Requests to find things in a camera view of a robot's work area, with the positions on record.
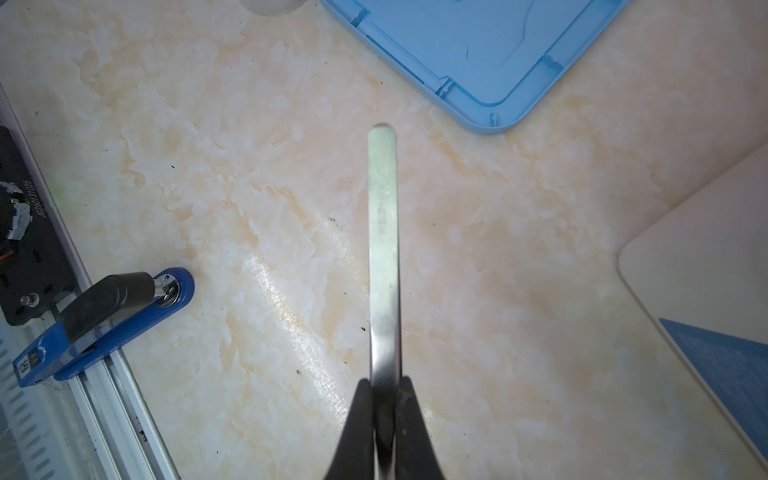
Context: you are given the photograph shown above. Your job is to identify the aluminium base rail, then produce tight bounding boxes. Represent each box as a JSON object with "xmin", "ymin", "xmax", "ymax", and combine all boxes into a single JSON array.
[{"xmin": 1, "ymin": 100, "xmax": 195, "ymax": 479}]

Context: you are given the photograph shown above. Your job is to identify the white plastic storage bin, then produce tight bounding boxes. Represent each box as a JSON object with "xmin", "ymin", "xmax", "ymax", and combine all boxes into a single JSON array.
[{"xmin": 618, "ymin": 146, "xmax": 767, "ymax": 464}]

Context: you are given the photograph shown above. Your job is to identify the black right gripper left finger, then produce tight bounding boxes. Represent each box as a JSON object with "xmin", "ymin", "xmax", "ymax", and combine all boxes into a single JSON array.
[{"xmin": 324, "ymin": 379, "xmax": 375, "ymax": 480}]

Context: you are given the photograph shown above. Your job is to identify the blue plastic bin lid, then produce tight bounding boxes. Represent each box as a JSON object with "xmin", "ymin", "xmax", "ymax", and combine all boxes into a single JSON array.
[{"xmin": 323, "ymin": 0, "xmax": 625, "ymax": 134}]

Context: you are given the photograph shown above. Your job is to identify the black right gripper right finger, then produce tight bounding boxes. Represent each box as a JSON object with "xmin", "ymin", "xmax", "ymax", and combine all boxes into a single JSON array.
[{"xmin": 394, "ymin": 376, "xmax": 445, "ymax": 480}]

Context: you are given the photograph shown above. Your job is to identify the blue black stapler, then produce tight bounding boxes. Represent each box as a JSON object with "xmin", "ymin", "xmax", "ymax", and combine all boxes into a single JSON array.
[{"xmin": 13, "ymin": 267, "xmax": 195, "ymax": 387}]

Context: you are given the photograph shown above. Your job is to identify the clear tape roll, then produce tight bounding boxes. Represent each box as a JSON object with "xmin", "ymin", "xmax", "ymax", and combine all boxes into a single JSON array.
[{"xmin": 240, "ymin": 0, "xmax": 306, "ymax": 17}]

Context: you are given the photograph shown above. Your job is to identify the metal tweezers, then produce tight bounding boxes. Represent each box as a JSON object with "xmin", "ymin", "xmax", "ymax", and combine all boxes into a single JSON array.
[{"xmin": 368, "ymin": 124, "xmax": 402, "ymax": 479}]

